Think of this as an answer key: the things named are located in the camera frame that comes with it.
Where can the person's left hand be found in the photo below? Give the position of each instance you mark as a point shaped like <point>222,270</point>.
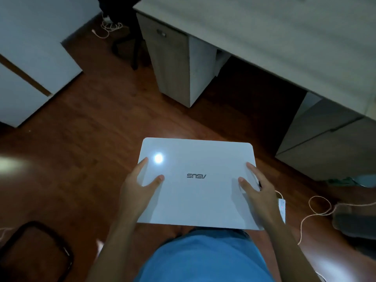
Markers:
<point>133,196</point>

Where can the person's right hand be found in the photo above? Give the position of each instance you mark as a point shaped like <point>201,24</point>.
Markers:
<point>263,199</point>

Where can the person's left thumb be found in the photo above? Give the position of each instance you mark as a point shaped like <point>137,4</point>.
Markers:
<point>154,182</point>

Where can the person's right thumb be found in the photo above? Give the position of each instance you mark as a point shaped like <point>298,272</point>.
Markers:
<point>248,187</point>

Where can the white laptop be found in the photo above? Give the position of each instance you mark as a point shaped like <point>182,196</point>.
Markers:
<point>196,185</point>

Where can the person's right forearm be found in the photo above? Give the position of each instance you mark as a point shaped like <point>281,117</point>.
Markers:
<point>290,251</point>

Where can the person's left forearm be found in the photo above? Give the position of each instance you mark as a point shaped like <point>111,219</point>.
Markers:
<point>110,249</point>

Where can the white charger adapter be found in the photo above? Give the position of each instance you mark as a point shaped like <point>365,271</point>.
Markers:
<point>282,209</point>

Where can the person's blue shirt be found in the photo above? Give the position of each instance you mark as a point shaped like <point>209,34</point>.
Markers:
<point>204,256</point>

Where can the grey low side cabinet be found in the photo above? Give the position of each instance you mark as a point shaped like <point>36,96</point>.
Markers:
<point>326,138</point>

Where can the dark grey bag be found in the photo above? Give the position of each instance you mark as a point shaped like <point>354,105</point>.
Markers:
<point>354,221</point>

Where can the grey desk drawer cabinet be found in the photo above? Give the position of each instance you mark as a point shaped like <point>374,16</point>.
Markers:
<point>179,60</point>

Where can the grey wooden desk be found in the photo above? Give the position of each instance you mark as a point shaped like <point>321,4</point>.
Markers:
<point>282,41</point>

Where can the black chair base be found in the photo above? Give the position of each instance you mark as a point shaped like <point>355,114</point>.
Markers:
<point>126,29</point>

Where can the white cabinet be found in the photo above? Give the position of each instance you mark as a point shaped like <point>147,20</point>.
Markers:
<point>29,58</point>

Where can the black metal stool frame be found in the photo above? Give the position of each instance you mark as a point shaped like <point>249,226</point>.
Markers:
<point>36,251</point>

